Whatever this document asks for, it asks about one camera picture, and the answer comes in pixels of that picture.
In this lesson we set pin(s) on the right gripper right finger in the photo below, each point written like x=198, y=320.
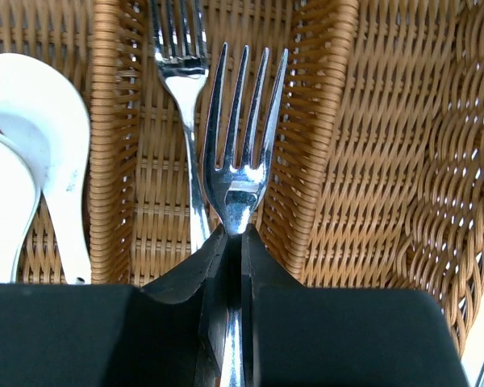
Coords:
x=299, y=336

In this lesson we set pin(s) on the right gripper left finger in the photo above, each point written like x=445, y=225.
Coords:
x=108, y=335

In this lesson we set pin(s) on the wicker cutlery tray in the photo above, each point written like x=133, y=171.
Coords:
x=378, y=167

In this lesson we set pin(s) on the white ceramic spoon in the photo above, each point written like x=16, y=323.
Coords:
x=43, y=114
x=19, y=198

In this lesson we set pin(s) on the steel fork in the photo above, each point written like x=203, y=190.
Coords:
x=235, y=192
x=183, y=66

